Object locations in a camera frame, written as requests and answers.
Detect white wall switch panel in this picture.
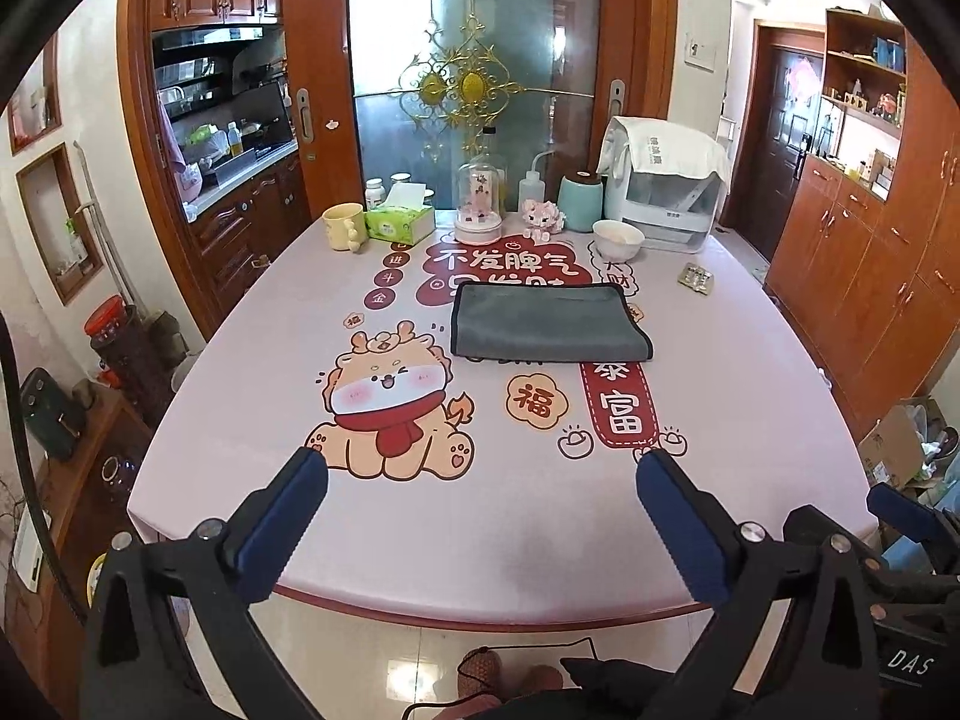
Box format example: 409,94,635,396
683,33,718,74

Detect wooden side cabinet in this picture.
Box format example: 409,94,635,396
0,388,155,720

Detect pink toy figure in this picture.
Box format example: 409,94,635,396
522,199,566,236

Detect dark wooden entry door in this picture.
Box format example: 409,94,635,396
748,21,827,260

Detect cardboard box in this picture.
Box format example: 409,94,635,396
857,396,960,490

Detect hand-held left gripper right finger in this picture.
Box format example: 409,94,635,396
634,447,880,720

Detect frosted glass sliding door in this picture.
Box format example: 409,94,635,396
346,0,605,205

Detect wooden kitchen base cabinet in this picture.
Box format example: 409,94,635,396
183,142,313,320

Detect white countertop appliance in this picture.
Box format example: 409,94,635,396
598,117,730,253

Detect white bowl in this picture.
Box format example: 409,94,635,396
592,219,647,261

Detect gold door ornament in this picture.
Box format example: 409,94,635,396
397,13,550,152

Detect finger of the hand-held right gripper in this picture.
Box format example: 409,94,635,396
865,483,952,550

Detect white squeeze bottle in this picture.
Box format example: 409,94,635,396
517,149,557,215

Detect grey towel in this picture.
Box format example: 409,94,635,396
450,282,654,364

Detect teal canister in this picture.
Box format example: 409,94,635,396
556,172,605,233

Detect yellow mug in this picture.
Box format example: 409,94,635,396
322,202,369,254

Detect tall wooden cabinet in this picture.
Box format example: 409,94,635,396
763,30,960,442

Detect person's dark clothing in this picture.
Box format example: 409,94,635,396
420,657,687,720

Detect brown slipper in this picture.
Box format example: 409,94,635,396
456,648,502,701

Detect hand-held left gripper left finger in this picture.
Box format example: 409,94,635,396
79,446,331,720

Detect pink printed tablecloth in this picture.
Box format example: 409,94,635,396
127,219,880,632

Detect wooden open shelf unit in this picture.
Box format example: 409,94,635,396
819,7,910,205

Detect green tissue box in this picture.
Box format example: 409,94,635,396
364,183,437,245

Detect thin black cable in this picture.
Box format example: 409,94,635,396
401,637,598,720

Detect glass dome ornament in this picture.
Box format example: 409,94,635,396
453,152,506,246

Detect white cloth cover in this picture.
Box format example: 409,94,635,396
612,116,731,200

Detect black small appliance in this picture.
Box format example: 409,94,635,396
18,367,88,460

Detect red lid glass jar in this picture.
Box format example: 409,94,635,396
83,295,175,430

